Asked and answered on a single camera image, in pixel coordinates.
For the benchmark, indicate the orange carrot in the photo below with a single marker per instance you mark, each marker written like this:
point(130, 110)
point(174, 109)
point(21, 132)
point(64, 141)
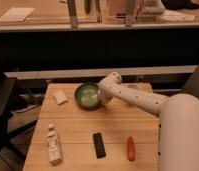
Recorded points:
point(130, 149)

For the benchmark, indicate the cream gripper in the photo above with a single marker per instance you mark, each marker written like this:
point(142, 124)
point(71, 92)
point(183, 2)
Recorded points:
point(104, 98)

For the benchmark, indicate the white paper sheet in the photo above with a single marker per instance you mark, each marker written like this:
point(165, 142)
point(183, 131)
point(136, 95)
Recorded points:
point(16, 14)

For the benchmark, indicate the clear plastic bottle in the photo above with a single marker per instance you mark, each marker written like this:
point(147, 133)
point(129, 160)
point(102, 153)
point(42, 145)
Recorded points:
point(53, 144)

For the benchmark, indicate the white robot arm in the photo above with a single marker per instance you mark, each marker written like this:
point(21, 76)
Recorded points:
point(178, 148)

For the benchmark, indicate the green ceramic bowl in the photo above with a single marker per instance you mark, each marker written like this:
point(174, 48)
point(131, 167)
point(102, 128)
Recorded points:
point(86, 96)

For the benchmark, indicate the white paper cup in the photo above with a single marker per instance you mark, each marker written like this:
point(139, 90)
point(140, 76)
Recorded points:
point(134, 86)

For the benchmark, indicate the white sponge block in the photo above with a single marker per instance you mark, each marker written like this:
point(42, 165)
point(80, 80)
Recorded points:
point(60, 97)

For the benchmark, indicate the black remote control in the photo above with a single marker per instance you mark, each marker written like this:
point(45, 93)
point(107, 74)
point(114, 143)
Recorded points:
point(99, 145)

